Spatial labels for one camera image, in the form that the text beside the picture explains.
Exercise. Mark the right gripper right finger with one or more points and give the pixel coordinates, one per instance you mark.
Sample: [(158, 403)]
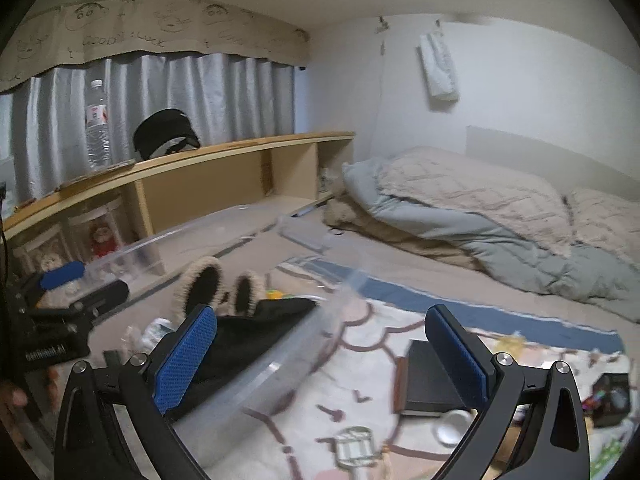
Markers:
[(553, 441)]

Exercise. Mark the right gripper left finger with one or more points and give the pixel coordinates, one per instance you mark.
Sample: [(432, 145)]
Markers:
[(89, 443)]

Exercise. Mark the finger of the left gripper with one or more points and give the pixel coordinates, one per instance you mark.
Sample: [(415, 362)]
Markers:
[(66, 273)]

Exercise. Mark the white dressed doll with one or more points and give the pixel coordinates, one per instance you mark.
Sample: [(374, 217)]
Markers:
[(50, 261)]

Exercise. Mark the red dressed doll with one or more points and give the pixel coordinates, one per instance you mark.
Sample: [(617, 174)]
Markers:
[(103, 241)]

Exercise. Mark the wooden shelf unit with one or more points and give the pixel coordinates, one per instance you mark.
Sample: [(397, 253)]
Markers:
[(281, 173)]

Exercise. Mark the white small cup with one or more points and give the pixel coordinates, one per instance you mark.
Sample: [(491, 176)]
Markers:
[(452, 427)]

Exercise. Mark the black knit garment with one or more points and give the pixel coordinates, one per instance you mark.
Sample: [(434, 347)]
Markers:
[(239, 342)]

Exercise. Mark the left fluffy beige slipper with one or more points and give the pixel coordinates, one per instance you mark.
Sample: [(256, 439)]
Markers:
[(201, 283)]

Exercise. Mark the fluffy beige slipper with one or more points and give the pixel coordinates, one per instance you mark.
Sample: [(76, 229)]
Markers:
[(201, 283), (247, 291)]

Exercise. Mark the clear water bottle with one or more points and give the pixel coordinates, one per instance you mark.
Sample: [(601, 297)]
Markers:
[(97, 135)]

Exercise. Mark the right fluffy beige slipper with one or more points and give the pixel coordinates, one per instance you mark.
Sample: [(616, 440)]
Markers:
[(247, 291)]

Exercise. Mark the black hardcover book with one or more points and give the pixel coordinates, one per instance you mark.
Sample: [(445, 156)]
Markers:
[(422, 388)]

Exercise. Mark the clear plastic storage bin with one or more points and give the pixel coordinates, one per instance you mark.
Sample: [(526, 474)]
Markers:
[(281, 288)]

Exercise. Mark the black visor cap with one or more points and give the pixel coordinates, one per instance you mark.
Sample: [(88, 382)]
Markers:
[(170, 129)]

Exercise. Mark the grey beige quilted duvet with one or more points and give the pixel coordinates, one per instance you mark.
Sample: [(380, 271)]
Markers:
[(513, 226)]

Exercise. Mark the beige pillow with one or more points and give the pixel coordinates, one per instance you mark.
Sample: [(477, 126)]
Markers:
[(606, 221)]

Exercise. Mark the grey curtain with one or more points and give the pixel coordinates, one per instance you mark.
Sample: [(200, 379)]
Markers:
[(226, 98)]

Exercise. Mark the brown paper valance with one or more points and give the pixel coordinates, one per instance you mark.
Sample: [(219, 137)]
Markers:
[(87, 31)]

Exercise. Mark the white wall pouch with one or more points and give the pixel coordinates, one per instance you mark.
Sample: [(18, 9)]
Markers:
[(441, 76)]

